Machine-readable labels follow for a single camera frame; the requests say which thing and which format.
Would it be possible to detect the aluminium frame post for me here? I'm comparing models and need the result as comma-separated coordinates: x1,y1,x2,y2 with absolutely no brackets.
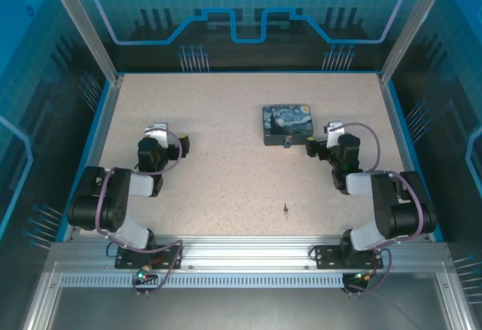
40,0,126,84
377,0,446,84

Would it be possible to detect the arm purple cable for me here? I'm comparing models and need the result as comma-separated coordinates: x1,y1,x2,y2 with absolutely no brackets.
340,122,426,296
95,128,186,298

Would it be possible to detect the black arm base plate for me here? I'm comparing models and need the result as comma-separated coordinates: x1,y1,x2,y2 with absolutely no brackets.
114,244,185,270
313,244,385,270

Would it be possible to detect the connector with green light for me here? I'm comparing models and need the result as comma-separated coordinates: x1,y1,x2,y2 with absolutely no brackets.
352,268,378,283
136,264,158,283

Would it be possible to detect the aluminium front rail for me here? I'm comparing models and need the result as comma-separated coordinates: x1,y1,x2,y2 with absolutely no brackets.
47,234,453,271

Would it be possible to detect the starry night print tin box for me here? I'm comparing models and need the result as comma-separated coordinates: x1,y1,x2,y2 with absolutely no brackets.
261,104,315,148

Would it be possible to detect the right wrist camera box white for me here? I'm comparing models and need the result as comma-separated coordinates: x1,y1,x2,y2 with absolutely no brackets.
325,121,346,148

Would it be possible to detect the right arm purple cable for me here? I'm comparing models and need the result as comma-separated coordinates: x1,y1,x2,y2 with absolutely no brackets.
340,122,426,296

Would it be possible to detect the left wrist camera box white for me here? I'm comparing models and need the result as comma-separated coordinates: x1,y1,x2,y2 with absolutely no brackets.
144,122,169,148

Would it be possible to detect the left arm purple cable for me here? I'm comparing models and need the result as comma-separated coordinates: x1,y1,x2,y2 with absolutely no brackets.
95,128,186,298

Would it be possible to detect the slotted grey cable duct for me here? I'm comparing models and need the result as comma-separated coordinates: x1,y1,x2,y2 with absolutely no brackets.
58,273,348,288

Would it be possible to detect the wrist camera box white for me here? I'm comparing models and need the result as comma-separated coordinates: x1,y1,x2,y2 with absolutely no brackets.
144,122,169,148
325,121,346,148

